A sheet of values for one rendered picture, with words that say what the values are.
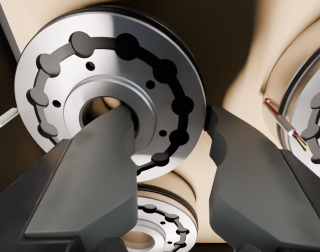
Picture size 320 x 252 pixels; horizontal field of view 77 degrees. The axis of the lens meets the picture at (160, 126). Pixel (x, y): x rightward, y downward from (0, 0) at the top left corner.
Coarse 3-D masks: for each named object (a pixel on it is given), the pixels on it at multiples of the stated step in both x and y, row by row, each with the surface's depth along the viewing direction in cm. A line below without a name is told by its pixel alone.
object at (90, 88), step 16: (96, 80) 9; (112, 80) 9; (128, 80) 10; (80, 96) 10; (96, 96) 10; (112, 96) 10; (128, 96) 10; (144, 96) 10; (64, 112) 10; (80, 112) 10; (144, 112) 10; (80, 128) 11; (144, 128) 11; (144, 144) 11
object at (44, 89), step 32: (64, 32) 9; (96, 32) 9; (128, 32) 9; (160, 32) 9; (32, 64) 9; (64, 64) 9; (96, 64) 9; (128, 64) 9; (160, 64) 10; (192, 64) 9; (32, 96) 11; (64, 96) 10; (160, 96) 10; (192, 96) 10; (32, 128) 11; (64, 128) 11; (160, 128) 11; (192, 128) 11; (160, 160) 13
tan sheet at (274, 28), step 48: (0, 0) 11; (48, 0) 11; (96, 0) 11; (144, 0) 11; (192, 0) 11; (240, 0) 10; (288, 0) 10; (192, 48) 12; (240, 48) 12; (240, 96) 13
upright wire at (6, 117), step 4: (12, 108) 11; (16, 108) 11; (8, 112) 11; (12, 112) 11; (16, 112) 11; (0, 116) 10; (4, 116) 10; (8, 116) 10; (12, 116) 11; (0, 120) 10; (4, 120) 10; (8, 120) 11; (0, 124) 10
